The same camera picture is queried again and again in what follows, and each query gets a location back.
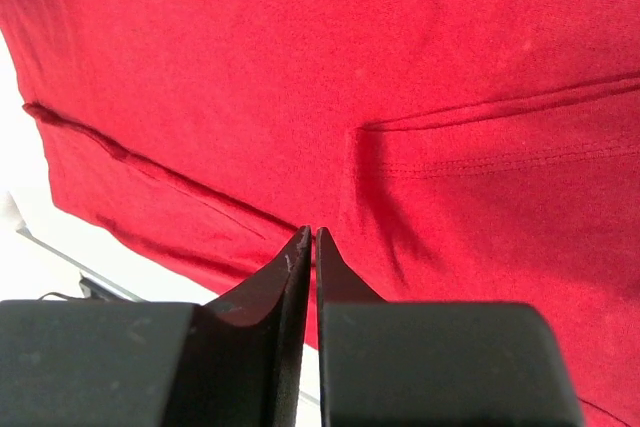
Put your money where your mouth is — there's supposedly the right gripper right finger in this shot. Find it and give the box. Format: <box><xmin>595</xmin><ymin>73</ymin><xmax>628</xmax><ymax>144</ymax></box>
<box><xmin>316</xmin><ymin>229</ymin><xmax>585</xmax><ymax>426</ymax></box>

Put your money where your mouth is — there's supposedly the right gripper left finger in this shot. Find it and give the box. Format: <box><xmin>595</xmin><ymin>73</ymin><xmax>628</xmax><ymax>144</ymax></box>
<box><xmin>1</xmin><ymin>227</ymin><xmax>311</xmax><ymax>426</ymax></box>

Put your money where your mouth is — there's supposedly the dark red t-shirt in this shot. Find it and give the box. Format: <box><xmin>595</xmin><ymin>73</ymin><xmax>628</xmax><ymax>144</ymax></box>
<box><xmin>1</xmin><ymin>0</ymin><xmax>639</xmax><ymax>426</ymax></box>

